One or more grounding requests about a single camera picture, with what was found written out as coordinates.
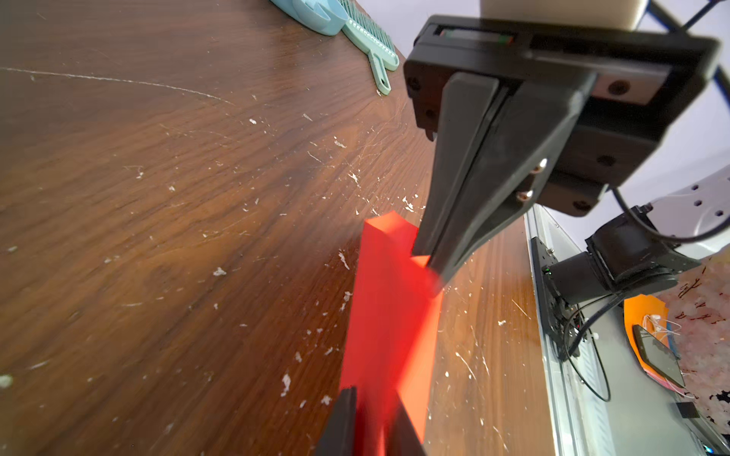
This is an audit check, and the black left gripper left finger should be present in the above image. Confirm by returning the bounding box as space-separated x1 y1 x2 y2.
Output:
315 387 357 456

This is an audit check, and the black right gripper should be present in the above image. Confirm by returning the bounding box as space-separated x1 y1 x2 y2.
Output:
404 15 720 284

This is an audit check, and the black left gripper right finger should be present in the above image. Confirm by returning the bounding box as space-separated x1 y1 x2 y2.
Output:
387 393 426 456

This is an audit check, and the red square paper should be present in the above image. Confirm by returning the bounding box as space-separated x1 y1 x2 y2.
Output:
340 212 443 455

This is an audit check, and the green hand brush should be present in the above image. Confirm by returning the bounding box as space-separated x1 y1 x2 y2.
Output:
340 0 400 95

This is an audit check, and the light blue dustpan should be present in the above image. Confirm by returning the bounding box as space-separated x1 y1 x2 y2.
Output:
271 0 350 36

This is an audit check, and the orange paper sheet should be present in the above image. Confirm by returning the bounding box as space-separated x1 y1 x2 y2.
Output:
623 294 688 397

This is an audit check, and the black smartphone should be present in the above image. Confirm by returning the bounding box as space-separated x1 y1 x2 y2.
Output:
632 325 686 388

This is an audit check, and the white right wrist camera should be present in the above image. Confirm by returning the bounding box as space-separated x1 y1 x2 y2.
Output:
480 0 648 30

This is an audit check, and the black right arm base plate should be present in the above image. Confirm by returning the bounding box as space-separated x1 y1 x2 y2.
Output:
530 237 575 361

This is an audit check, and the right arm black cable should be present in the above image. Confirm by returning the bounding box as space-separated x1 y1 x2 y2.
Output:
561 0 730 403

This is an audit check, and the aluminium front rail frame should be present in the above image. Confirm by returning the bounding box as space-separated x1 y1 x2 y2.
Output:
525 206 705 455

